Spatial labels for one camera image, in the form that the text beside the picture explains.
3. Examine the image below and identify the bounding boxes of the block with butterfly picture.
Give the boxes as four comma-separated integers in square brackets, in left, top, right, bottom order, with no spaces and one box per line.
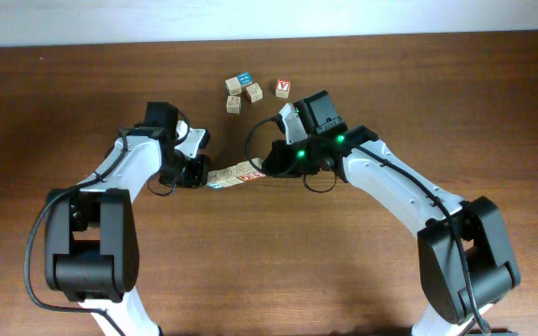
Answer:
[227,165,243,185]

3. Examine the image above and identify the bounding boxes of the block with red I and fish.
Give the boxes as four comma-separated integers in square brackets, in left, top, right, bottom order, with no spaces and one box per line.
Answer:
[236,161,258,182]

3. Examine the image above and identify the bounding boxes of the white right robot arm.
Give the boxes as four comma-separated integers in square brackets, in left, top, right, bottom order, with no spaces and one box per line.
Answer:
[262,104,521,335]

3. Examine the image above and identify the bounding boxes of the small blue block edge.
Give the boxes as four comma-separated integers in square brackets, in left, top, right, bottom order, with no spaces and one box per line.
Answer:
[226,95,242,114]

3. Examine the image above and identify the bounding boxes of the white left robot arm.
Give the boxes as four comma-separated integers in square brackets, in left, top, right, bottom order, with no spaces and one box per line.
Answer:
[36,120,210,335]

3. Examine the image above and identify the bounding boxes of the block with red V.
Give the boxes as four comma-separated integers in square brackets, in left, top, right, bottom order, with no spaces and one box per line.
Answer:
[275,79,291,99]

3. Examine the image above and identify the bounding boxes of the block with red E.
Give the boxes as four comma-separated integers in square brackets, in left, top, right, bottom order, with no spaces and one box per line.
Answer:
[246,83,263,104]

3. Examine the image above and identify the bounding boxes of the block with blue letter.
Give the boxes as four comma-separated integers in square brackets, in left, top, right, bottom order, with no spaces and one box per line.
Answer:
[237,72,253,88]

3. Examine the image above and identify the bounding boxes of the block with bird picture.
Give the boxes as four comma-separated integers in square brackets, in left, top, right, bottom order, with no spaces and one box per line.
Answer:
[216,168,234,188]

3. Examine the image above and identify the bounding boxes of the block with donkey picture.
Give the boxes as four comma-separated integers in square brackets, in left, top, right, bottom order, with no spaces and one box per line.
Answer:
[225,77,242,96]

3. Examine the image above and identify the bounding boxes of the block with red letter side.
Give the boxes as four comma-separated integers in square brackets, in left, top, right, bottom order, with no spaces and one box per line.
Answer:
[250,158,265,178]

